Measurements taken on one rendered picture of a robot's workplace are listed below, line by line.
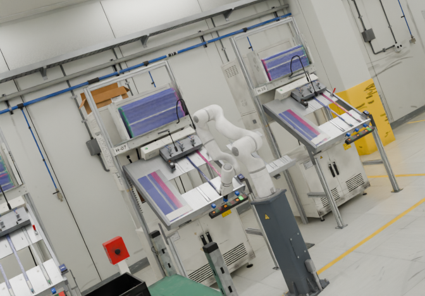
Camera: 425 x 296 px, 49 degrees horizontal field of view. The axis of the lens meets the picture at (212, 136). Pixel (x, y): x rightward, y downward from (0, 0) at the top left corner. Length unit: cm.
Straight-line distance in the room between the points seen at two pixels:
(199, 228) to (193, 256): 22
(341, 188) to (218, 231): 135
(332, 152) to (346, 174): 26
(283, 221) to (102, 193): 265
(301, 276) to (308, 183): 137
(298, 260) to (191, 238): 100
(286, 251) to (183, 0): 376
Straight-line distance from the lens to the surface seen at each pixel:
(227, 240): 396
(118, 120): 381
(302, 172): 436
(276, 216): 308
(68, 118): 527
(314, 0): 639
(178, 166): 380
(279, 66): 455
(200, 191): 362
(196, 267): 387
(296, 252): 318
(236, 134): 313
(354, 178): 475
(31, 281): 333
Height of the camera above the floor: 141
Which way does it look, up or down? 4 degrees down
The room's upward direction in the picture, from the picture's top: 22 degrees counter-clockwise
